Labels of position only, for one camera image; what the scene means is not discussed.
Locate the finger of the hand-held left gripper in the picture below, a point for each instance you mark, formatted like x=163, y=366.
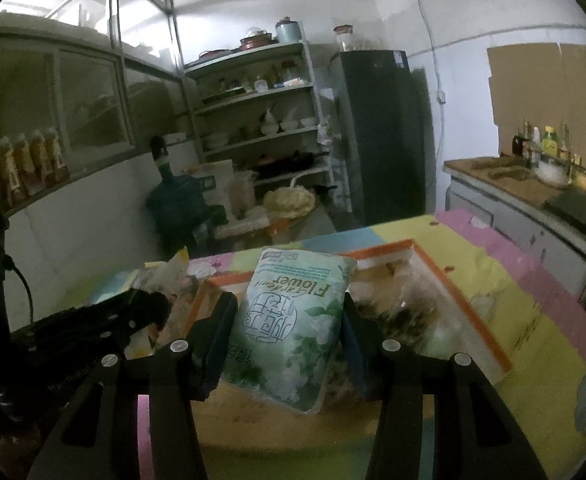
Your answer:
x=123, y=317

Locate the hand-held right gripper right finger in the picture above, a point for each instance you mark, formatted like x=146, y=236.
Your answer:
x=352, y=345

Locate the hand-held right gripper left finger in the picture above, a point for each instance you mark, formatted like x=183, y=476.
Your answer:
x=223, y=330

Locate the green floral tissue pack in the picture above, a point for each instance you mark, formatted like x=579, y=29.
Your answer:
x=283, y=320

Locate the clear plastic bag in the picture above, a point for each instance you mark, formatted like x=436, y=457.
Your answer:
x=173, y=275

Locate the orange-rimmed cardboard box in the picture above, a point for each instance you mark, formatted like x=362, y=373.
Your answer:
x=468, y=330

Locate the orange drink bottle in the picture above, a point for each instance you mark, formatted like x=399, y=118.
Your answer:
x=8, y=170
x=24, y=162
x=55, y=152
x=40, y=157

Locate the orange plastic container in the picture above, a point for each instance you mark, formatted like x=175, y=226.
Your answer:
x=280, y=227

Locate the blue water jug with pump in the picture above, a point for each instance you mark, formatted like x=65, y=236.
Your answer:
x=183, y=205

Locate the woven straw basket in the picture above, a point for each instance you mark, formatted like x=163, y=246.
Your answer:
x=289, y=202

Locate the white sack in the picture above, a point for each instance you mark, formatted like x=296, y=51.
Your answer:
x=215, y=185

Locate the glass door cabinet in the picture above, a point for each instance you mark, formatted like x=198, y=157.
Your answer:
x=88, y=110

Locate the kitchen counter cabinet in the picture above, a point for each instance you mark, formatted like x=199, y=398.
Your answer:
x=513, y=220

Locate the dark refrigerator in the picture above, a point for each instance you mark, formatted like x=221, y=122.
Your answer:
x=383, y=135

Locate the cleaver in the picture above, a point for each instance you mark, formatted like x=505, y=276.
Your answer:
x=508, y=174

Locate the white shelf rack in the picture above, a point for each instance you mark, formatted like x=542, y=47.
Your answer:
x=310, y=110

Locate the row of jars and bottles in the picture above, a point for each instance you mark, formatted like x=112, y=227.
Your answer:
x=258, y=80

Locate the black induction cooktop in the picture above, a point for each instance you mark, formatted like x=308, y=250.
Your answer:
x=573, y=207

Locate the white bowl on plate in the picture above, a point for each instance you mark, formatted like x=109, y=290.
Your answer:
x=553, y=172

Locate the stack of plates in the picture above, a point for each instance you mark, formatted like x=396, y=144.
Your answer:
x=215, y=54

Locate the row of condiment bottles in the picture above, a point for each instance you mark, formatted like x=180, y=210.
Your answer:
x=548, y=142

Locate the red pan with lid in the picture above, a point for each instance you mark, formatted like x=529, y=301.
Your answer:
x=256, y=40

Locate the large cardboard sheet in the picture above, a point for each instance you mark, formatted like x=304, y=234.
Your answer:
x=523, y=95

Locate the teal pot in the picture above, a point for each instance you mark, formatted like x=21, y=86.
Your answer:
x=289, y=31

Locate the glass jar with lid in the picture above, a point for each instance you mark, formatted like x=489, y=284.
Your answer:
x=350, y=37

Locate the wall socket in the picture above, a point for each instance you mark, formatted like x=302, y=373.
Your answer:
x=442, y=97

